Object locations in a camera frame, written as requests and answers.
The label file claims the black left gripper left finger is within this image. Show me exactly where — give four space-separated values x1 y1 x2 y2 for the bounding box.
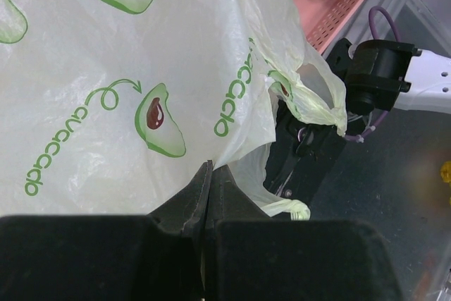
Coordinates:
148 160 213 238

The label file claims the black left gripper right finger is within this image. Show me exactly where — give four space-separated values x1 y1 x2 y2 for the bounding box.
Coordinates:
206 166 271 231

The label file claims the green avocado print plastic bag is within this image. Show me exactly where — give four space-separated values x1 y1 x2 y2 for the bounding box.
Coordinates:
1 0 347 219

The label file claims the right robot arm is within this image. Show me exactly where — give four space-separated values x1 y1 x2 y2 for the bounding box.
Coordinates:
326 38 450 116

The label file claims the pink plastic basket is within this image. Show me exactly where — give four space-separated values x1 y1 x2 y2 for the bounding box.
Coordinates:
293 0 365 54

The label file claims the yellow banana bunch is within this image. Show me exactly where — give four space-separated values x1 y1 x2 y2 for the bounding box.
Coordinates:
440 161 451 184

